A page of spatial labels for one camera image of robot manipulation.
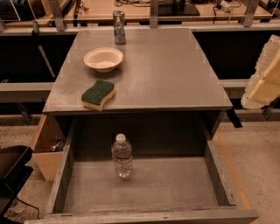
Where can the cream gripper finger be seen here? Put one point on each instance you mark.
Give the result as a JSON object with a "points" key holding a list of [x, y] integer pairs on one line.
{"points": [[263, 86]]}

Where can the clear plastic water bottle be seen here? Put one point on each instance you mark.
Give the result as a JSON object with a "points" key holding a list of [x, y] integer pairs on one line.
{"points": [[121, 150]]}

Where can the grey cabinet counter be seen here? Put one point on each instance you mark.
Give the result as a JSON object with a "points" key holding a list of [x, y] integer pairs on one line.
{"points": [[162, 69]]}

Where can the wooden bin with items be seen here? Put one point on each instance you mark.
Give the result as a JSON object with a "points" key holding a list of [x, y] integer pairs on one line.
{"points": [[44, 138]]}

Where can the open grey top drawer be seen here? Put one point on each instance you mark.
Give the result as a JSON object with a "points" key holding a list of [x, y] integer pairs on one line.
{"points": [[176, 176]]}

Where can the white paper bowl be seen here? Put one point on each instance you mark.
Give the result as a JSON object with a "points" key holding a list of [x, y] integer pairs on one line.
{"points": [[104, 59]]}

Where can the green yellow sponge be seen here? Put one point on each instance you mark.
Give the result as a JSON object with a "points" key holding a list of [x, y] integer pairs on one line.
{"points": [[97, 95]]}

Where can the silver soda can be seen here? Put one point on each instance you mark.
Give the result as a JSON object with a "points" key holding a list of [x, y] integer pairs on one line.
{"points": [[118, 23]]}

